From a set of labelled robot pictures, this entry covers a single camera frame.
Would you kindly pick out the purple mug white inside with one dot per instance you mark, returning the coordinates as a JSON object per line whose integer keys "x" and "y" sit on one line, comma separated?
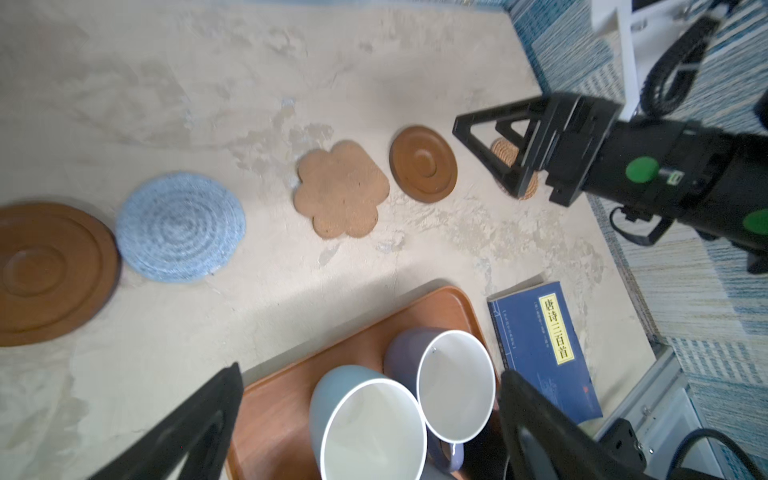
{"x": 451, "y": 375}

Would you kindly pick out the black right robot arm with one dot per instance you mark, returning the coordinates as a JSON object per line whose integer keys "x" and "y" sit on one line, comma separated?
{"x": 651, "y": 167}

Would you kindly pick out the orange brown serving tray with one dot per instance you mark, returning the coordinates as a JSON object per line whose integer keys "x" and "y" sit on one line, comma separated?
{"x": 271, "y": 439}

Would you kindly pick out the brown round wooden coaster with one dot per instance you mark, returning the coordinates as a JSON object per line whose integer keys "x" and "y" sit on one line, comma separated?
{"x": 423, "y": 164}
{"x": 59, "y": 268}

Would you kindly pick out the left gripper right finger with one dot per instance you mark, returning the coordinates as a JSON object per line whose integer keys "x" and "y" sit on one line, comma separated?
{"x": 572, "y": 453}

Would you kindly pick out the dark blue book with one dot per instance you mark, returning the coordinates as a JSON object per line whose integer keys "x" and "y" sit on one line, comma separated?
{"x": 537, "y": 339}

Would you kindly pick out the cork flower shaped coaster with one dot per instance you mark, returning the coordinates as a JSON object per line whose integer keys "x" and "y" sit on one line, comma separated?
{"x": 340, "y": 190}

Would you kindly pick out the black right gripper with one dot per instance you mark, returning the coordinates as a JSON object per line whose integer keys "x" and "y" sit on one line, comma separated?
{"x": 569, "y": 131}

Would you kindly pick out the light blue mug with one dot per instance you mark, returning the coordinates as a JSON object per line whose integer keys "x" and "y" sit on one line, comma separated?
{"x": 365, "y": 425}

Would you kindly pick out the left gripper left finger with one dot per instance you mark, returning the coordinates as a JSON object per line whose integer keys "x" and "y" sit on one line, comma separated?
{"x": 196, "y": 436}

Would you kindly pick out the blue woven round coaster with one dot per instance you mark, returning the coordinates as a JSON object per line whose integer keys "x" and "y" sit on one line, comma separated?
{"x": 179, "y": 227}

